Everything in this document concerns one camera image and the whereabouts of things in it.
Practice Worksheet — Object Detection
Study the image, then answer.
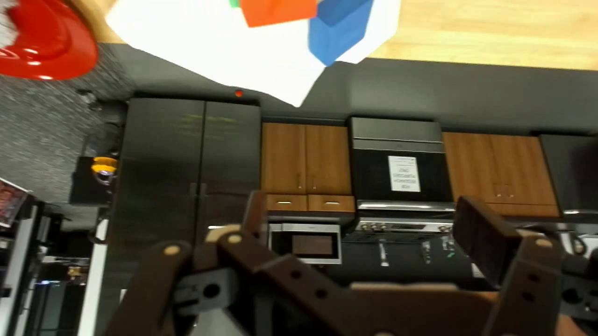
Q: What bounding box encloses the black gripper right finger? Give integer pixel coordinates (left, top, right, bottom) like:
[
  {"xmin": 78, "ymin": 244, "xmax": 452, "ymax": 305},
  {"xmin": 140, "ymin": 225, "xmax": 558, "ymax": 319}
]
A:
[{"xmin": 452, "ymin": 195, "xmax": 564, "ymax": 336}]

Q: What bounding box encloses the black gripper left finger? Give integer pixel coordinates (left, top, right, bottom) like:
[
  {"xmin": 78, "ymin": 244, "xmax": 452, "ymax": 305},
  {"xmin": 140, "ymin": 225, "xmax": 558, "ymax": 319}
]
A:
[{"xmin": 106, "ymin": 240, "xmax": 192, "ymax": 336}]

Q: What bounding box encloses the red block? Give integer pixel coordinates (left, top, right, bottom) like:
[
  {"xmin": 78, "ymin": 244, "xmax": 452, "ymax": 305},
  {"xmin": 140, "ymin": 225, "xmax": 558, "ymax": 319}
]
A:
[{"xmin": 239, "ymin": 0, "xmax": 317, "ymax": 27}]

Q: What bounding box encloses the blue block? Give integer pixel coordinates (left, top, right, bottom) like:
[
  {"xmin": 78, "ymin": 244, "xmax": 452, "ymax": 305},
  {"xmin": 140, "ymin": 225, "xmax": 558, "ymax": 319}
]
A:
[{"xmin": 308, "ymin": 0, "xmax": 373, "ymax": 65}]

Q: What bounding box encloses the stainless steel refrigerator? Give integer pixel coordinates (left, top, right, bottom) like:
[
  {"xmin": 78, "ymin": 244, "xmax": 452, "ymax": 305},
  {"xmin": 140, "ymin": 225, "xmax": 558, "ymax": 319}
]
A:
[{"xmin": 102, "ymin": 96, "xmax": 261, "ymax": 309}]

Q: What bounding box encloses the black oven stove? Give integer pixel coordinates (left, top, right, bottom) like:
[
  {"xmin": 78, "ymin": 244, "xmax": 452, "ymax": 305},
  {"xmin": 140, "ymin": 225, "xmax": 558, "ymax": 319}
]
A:
[{"xmin": 349, "ymin": 117, "xmax": 454, "ymax": 233}]

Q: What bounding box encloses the microwave oven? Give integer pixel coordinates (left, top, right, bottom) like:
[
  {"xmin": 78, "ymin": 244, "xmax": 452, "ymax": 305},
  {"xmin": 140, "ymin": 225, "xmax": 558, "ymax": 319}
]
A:
[{"xmin": 267, "ymin": 221, "xmax": 342, "ymax": 264}]

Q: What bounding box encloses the white paper sheet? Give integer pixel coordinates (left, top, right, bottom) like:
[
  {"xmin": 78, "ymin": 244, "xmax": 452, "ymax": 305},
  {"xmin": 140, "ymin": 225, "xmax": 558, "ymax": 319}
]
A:
[{"xmin": 106, "ymin": 0, "xmax": 401, "ymax": 106}]

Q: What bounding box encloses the red plate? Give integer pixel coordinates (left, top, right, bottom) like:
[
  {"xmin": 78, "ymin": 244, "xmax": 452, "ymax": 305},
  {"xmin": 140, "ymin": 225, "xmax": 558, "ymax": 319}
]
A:
[{"xmin": 0, "ymin": 0, "xmax": 99, "ymax": 80}]

